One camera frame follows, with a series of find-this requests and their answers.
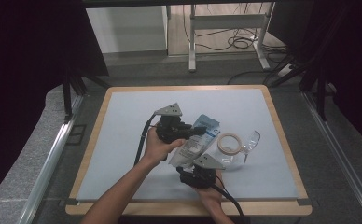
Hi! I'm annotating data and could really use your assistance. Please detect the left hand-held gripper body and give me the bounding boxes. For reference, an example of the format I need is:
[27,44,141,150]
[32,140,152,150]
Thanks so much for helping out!
[154,103,193,145]

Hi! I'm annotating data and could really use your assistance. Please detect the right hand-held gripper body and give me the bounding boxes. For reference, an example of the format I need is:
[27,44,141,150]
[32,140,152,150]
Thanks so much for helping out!
[176,153,226,189]

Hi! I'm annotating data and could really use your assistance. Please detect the white and blue refill pouch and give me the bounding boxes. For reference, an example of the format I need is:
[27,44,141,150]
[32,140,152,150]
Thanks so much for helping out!
[168,114,221,169]

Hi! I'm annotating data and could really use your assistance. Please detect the person's right hand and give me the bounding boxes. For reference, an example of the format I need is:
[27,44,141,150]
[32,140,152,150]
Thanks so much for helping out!
[194,183,226,217]

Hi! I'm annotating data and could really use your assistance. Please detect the person's left hand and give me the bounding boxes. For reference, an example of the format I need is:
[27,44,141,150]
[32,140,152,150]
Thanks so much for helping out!
[141,125,187,168]

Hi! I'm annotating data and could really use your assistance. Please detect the pale grey table mat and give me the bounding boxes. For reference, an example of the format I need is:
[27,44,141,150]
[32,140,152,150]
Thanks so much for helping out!
[76,88,299,201]

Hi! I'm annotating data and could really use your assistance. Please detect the white power strip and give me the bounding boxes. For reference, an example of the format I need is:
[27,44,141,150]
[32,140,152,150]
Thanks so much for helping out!
[276,63,294,78]

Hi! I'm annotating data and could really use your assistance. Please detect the white cabinet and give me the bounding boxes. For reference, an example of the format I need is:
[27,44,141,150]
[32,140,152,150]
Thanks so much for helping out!
[85,6,169,54]

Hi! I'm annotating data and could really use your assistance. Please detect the black tripod stand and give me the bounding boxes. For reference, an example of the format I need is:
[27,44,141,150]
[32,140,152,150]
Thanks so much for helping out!
[62,69,110,122]

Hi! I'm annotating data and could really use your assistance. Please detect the black metal stand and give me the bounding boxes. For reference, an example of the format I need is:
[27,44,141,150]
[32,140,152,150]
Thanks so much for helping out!
[262,55,329,122]

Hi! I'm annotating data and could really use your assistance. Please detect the black curtain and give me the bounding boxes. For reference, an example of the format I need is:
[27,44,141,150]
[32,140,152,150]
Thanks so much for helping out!
[269,0,362,153]
[0,0,108,206]

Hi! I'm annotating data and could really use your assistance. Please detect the tan round ring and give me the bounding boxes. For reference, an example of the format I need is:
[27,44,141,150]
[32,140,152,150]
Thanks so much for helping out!
[216,133,243,156]

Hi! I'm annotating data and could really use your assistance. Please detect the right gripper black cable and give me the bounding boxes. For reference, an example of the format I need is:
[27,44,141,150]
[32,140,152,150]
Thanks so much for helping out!
[212,172,246,218]

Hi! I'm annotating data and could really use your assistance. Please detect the black floor cable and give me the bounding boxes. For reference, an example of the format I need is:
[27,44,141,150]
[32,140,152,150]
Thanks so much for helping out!
[227,69,280,86]

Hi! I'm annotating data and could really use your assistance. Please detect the coiled black floor cables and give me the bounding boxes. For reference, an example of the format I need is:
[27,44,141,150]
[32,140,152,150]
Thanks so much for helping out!
[197,27,259,52]

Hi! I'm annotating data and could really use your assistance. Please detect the white metal desk frame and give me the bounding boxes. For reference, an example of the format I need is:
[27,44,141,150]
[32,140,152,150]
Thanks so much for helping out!
[188,3,272,73]

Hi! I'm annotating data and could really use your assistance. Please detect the aluminium rail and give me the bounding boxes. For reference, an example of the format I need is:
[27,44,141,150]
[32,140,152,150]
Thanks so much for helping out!
[301,91,362,222]
[17,94,85,224]

